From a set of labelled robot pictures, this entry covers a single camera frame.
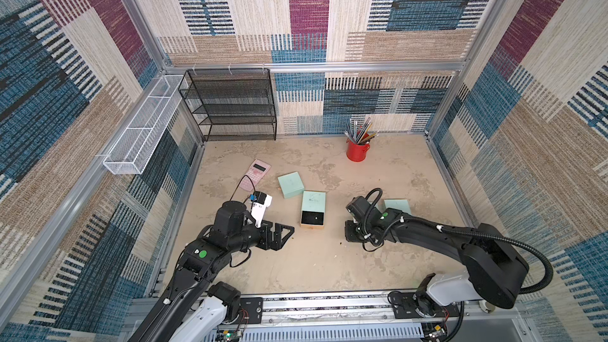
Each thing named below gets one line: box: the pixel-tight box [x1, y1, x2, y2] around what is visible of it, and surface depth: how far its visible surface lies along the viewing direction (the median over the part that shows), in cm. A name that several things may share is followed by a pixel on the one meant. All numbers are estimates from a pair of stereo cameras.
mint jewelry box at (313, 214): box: [300, 190, 327, 230], surface depth 94 cm
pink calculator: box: [239, 158, 272, 192], surface depth 107 cm
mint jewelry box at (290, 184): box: [277, 171, 305, 199], surface depth 102 cm
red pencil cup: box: [345, 138, 371, 163], surface depth 112 cm
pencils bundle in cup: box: [343, 117, 380, 145], surface depth 108 cm
